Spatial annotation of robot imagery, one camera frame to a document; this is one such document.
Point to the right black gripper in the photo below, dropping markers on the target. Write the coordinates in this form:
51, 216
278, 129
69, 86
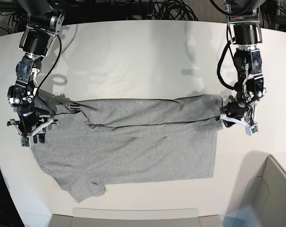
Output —
30, 118

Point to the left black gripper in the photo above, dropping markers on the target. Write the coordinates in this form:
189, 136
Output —
233, 110

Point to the grey T-shirt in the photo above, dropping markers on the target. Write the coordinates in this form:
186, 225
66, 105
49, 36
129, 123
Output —
115, 141

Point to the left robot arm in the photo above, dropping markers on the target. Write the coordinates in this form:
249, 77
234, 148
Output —
243, 30

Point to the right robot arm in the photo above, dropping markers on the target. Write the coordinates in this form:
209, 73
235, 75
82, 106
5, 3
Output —
44, 20

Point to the beige bin right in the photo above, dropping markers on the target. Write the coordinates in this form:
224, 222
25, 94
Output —
264, 201

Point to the beige bin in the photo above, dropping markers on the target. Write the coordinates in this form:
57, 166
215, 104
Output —
264, 201
134, 218

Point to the beige bin front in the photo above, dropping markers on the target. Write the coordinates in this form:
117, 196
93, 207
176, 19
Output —
134, 218

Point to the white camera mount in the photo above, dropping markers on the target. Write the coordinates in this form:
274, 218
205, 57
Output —
27, 139
250, 129

